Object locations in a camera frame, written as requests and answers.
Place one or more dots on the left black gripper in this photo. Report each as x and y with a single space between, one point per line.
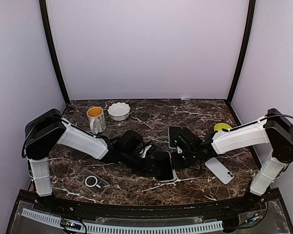
146 167

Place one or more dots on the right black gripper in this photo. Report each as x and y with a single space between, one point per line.
176 163

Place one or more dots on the black phone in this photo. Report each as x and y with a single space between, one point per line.
164 167

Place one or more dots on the clear white phone case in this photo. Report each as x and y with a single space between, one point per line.
169 180

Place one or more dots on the light blue phone case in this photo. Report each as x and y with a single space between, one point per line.
173 132

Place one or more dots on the transparent clear phone case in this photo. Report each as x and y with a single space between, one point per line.
91 181

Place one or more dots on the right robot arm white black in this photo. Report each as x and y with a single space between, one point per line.
274 129

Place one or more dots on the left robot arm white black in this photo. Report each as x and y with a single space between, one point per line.
49 129

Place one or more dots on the white phone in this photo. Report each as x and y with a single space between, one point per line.
219 170

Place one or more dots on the green bowl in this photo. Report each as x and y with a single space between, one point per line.
222 127

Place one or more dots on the white scalloped bowl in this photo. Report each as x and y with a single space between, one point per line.
119 111

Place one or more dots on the floral white mug yellow inside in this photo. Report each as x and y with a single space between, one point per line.
96 119

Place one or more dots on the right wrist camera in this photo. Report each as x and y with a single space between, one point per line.
181 146

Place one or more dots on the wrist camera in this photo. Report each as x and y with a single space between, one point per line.
148 150
181 146

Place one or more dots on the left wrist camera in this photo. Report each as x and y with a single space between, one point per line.
148 150

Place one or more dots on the white slotted cable duct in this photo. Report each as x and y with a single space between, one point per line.
72 226

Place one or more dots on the right black frame post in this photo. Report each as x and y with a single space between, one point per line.
243 51

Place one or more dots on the black frame post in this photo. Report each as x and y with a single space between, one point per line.
52 50
243 51

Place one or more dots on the left black frame post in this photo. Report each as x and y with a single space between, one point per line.
52 50

